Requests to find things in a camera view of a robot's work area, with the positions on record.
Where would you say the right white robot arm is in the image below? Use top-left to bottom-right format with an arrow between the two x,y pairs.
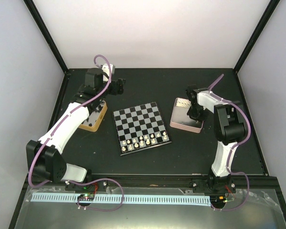
186,84 -> 251,192

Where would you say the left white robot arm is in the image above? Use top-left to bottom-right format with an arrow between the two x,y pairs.
26,64 -> 125,190

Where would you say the black white chess board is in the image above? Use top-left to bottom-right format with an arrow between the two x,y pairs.
113,102 -> 171,156

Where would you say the small circuit board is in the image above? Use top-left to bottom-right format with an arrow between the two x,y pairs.
77,194 -> 95,201

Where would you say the pink tin box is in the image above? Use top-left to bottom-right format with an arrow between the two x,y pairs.
170,98 -> 203,133

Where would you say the gold tin box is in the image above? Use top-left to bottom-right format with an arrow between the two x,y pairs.
79,100 -> 108,132

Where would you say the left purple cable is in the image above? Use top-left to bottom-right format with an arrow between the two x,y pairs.
28,54 -> 113,188

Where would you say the black aluminium frame rail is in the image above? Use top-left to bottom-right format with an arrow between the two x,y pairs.
26,174 -> 279,191

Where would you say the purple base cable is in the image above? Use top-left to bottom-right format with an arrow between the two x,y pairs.
76,177 -> 124,212

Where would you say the white slotted cable duct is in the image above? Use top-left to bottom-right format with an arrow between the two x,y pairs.
31,193 -> 211,207

